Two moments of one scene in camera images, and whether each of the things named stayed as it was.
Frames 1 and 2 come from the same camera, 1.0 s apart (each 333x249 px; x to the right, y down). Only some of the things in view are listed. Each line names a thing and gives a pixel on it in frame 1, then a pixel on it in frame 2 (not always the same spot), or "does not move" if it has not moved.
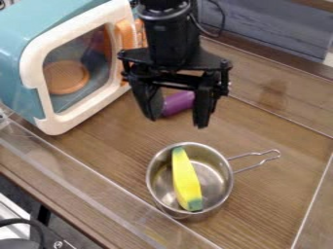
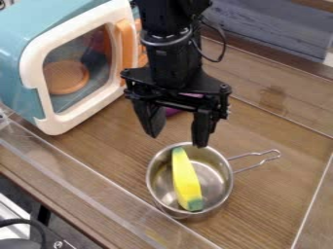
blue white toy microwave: x=62 y=73 does not move
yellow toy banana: x=187 y=182 does not move
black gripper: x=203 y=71 to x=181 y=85
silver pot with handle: x=215 y=170 does not move
